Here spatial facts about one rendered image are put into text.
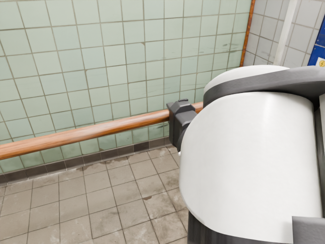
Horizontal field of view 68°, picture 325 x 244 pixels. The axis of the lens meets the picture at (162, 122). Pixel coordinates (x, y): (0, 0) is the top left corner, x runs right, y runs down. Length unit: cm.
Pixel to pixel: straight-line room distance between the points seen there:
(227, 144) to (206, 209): 4
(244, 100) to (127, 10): 169
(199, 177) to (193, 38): 190
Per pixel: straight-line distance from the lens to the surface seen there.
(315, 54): 182
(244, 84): 16
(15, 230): 205
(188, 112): 53
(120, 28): 183
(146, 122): 57
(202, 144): 17
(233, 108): 16
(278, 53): 203
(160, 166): 218
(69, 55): 183
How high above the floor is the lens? 151
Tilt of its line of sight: 33 degrees down
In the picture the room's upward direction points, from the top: straight up
